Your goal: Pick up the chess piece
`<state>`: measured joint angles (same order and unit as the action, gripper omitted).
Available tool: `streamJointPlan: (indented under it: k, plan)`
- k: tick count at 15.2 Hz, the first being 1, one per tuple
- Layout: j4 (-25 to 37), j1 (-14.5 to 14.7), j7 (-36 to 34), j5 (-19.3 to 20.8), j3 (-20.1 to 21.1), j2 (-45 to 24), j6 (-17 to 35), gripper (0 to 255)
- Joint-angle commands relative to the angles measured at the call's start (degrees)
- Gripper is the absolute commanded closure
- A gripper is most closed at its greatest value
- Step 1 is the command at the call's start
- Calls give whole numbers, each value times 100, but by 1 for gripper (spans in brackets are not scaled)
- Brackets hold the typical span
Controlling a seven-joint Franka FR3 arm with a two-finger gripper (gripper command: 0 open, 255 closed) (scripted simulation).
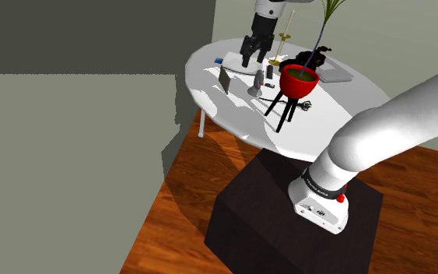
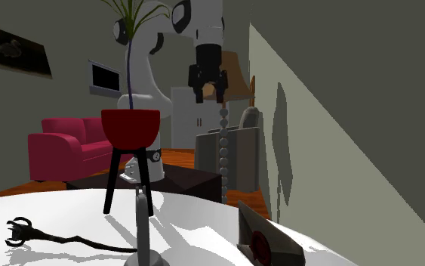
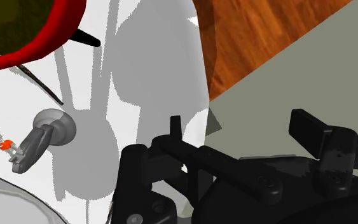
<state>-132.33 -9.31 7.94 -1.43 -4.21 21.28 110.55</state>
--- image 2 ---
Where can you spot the pink sofa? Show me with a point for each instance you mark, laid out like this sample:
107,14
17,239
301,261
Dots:
55,154

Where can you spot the white framed window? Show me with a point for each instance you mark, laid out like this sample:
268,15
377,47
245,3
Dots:
105,78

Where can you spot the white cabinet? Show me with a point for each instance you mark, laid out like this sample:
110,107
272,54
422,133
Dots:
184,118

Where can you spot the black claw tool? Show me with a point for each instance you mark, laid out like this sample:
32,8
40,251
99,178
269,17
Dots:
32,234

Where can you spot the grey object on round base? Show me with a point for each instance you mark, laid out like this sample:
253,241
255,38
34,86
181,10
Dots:
143,228

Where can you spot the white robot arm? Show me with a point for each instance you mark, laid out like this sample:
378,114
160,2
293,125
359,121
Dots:
144,79

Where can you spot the plant in red pot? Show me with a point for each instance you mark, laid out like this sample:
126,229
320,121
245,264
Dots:
130,127

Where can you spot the brown shade floor lamp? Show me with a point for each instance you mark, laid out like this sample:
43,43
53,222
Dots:
238,79

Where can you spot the dark wall picture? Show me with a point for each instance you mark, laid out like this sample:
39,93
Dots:
15,51

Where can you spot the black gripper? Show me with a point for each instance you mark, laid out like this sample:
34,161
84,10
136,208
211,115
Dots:
208,60

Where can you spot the grey armchair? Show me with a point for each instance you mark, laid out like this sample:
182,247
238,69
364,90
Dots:
243,154

